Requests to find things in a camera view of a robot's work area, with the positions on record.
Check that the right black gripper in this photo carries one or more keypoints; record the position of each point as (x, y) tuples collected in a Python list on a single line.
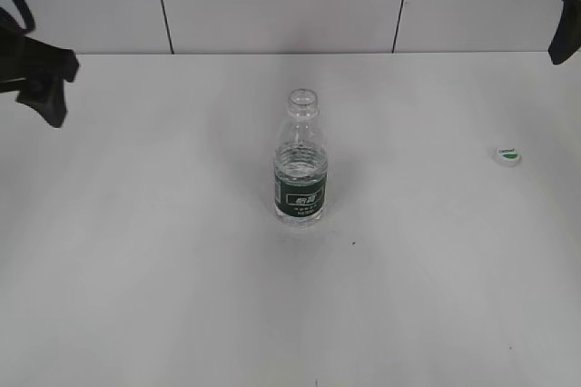
[(566, 40)]

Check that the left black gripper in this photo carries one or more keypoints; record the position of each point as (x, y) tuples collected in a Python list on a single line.
[(37, 69)]

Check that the white green bottle cap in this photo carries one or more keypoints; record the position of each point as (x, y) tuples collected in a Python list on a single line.
[(507, 156)]

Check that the clear water bottle green label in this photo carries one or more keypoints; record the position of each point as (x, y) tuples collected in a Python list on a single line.
[(300, 162)]

